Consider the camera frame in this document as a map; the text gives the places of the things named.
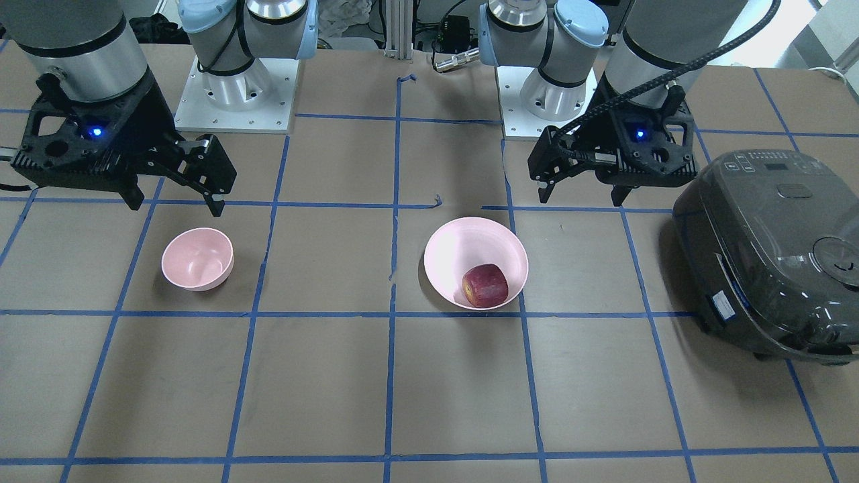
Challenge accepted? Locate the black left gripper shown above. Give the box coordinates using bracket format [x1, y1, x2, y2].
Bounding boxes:
[528, 85, 697, 207]

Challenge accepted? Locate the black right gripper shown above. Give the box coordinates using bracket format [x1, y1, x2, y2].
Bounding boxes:
[10, 70, 238, 217]

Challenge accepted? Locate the small pink bowl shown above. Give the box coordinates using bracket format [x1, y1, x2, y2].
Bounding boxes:
[160, 228, 234, 292]

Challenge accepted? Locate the red apple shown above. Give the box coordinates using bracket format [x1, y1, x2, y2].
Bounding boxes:
[461, 264, 509, 309]

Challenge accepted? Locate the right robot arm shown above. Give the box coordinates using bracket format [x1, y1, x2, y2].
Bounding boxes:
[2, 1, 318, 217]

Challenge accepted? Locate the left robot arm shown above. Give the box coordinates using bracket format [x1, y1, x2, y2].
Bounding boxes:
[478, 1, 746, 206]

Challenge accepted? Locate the large pink plate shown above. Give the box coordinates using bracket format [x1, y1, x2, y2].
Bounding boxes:
[423, 217, 529, 310]

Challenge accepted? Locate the metal connector plug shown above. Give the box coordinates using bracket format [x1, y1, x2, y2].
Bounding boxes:
[430, 47, 481, 74]

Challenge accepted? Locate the black rice cooker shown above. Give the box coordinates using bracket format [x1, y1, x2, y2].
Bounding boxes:
[672, 149, 858, 365]

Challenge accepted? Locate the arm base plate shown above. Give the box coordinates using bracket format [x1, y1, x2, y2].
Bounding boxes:
[496, 66, 597, 141]
[174, 58, 303, 134]

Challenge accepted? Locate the aluminium frame post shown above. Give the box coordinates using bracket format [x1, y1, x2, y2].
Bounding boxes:
[384, 0, 415, 63]

